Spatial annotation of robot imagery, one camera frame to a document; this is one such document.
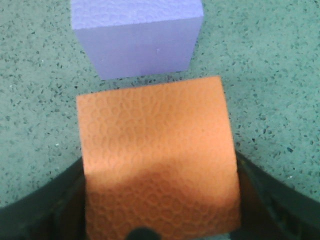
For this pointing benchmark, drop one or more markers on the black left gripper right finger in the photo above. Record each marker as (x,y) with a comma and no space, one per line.
(271,210)

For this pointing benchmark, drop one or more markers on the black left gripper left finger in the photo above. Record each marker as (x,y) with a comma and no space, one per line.
(55,211)

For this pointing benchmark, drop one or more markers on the orange foam cube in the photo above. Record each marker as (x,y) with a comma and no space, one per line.
(161,157)

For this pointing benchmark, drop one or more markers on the purple foam cube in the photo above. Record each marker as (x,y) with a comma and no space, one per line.
(131,38)

